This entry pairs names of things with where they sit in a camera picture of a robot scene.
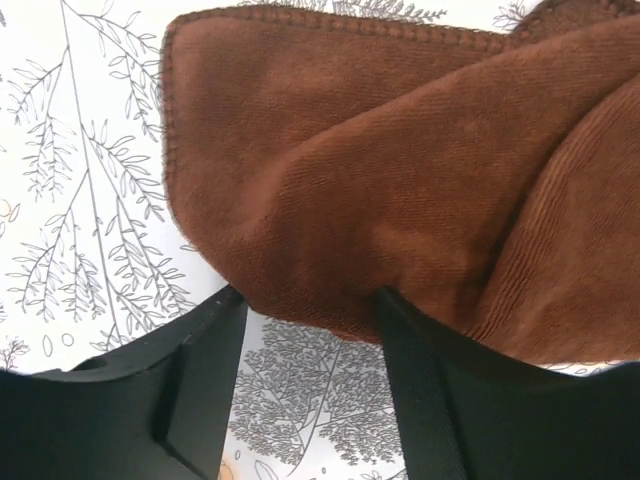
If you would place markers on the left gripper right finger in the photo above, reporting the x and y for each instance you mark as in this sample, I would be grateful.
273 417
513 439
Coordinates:
465 411

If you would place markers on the brown towel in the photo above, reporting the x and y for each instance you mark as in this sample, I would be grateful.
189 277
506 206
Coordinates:
492 180

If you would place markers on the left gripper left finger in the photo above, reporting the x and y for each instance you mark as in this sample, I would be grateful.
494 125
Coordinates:
156 408

